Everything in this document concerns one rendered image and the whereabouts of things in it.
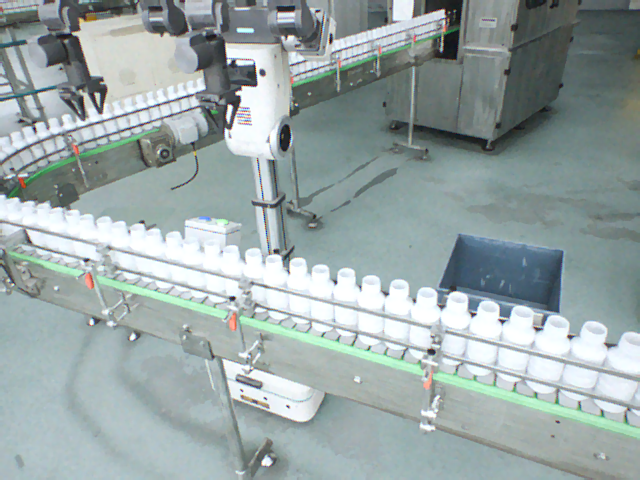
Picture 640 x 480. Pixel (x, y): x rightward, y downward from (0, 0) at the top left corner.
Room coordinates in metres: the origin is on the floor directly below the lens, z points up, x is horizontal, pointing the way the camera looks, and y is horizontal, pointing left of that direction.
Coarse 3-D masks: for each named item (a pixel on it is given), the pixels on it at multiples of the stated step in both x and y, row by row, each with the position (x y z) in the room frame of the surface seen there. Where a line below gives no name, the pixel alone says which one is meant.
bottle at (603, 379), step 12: (624, 336) 0.59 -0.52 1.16; (636, 336) 0.59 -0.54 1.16; (612, 348) 0.60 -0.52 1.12; (624, 348) 0.57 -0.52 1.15; (636, 348) 0.56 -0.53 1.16; (612, 360) 0.58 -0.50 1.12; (624, 360) 0.57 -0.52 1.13; (636, 360) 0.56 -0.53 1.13; (600, 372) 0.60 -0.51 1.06; (636, 372) 0.55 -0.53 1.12; (600, 384) 0.58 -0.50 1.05; (612, 384) 0.56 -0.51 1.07; (624, 384) 0.55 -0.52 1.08; (636, 384) 0.55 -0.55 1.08; (612, 396) 0.56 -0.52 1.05; (624, 396) 0.55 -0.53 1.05; (612, 408) 0.55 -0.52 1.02; (624, 408) 0.55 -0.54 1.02
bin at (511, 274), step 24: (456, 240) 1.25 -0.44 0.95; (480, 240) 1.26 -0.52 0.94; (504, 240) 1.23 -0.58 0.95; (456, 264) 1.28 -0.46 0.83; (480, 264) 1.25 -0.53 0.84; (504, 264) 1.22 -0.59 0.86; (528, 264) 1.19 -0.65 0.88; (552, 264) 1.16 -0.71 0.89; (480, 288) 1.25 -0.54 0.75; (504, 288) 1.21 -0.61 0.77; (528, 288) 1.18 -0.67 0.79; (552, 288) 1.15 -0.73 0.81; (504, 312) 0.94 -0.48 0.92; (552, 312) 0.89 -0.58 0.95
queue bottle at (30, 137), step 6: (24, 132) 1.98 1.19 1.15; (30, 132) 1.99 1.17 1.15; (24, 138) 1.98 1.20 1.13; (30, 138) 1.98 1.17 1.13; (36, 138) 1.99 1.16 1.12; (36, 150) 1.97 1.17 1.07; (42, 150) 1.99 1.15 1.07; (36, 156) 1.97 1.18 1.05; (42, 162) 1.97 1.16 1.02; (48, 162) 2.00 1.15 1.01
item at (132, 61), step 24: (96, 24) 4.93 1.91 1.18; (120, 24) 4.82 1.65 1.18; (96, 48) 4.54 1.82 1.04; (120, 48) 4.69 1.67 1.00; (144, 48) 4.86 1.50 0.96; (168, 48) 5.04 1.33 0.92; (96, 72) 4.56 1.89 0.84; (120, 72) 4.65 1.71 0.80; (144, 72) 4.81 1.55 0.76; (168, 72) 4.99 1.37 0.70; (96, 96) 4.68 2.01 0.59; (120, 96) 4.60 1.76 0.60; (144, 96) 4.77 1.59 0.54
